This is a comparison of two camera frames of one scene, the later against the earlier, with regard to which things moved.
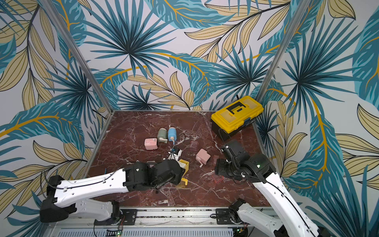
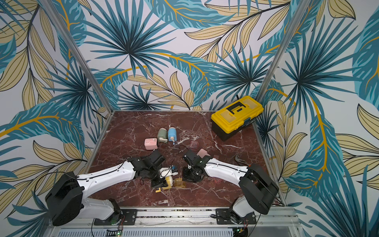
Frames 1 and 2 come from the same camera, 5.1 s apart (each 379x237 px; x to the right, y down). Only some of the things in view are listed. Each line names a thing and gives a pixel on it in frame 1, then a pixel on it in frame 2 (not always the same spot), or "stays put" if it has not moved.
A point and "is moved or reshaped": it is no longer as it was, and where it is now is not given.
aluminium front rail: (159, 222) stays put
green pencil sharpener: (162, 135) stays put
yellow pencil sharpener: (185, 165) is moved or reshaped
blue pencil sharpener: (172, 135) stays put
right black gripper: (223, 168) to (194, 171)
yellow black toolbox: (230, 119) stays put
